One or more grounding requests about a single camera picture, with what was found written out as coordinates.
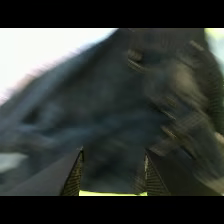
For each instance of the dark blue pants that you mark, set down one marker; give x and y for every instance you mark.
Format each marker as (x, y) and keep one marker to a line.
(110, 100)

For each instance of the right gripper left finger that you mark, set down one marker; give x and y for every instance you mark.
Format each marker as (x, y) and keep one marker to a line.
(56, 176)

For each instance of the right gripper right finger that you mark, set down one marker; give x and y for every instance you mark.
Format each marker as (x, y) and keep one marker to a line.
(170, 181)

